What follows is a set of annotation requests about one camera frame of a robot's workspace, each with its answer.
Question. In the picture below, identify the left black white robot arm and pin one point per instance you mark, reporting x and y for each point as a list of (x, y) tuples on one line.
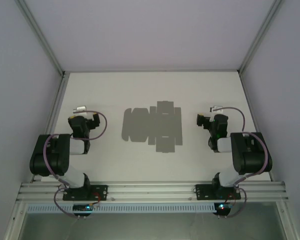
[(55, 155)]

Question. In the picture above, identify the grey cardboard box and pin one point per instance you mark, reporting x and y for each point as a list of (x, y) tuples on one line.
[(140, 125)]

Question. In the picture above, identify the left circuit board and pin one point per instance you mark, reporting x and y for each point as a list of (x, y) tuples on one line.
[(83, 208)]

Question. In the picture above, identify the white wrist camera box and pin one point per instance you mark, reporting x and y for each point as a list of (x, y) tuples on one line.
[(79, 110), (216, 109)]

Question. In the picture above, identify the aluminium frame leg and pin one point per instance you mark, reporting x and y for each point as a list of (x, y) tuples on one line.
[(287, 220), (15, 220)]

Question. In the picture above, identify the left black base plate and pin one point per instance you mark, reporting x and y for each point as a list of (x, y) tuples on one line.
[(100, 192)]

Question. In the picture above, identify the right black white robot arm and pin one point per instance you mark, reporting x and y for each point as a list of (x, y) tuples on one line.
[(250, 155)]

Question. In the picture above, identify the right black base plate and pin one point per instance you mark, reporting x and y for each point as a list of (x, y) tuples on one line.
[(202, 192)]

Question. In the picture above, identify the circuit board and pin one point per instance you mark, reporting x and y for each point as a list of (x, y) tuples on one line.
[(83, 208), (222, 207)]

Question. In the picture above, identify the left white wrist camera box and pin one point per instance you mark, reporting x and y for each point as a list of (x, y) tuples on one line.
[(79, 110)]

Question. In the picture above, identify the aluminium table side rail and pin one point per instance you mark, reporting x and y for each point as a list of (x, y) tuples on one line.
[(57, 105), (248, 100)]

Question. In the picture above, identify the aluminium frame post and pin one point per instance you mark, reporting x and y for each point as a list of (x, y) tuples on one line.
[(42, 37), (258, 37)]

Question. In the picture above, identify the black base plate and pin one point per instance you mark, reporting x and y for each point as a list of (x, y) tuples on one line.
[(202, 192), (100, 192)]

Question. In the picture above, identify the right circuit board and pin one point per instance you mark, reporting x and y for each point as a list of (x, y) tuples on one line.
[(222, 207)]

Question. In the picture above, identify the aluminium mounting rail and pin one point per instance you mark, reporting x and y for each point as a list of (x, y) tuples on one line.
[(150, 191)]

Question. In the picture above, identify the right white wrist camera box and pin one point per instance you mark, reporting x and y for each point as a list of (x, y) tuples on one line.
[(216, 109)]

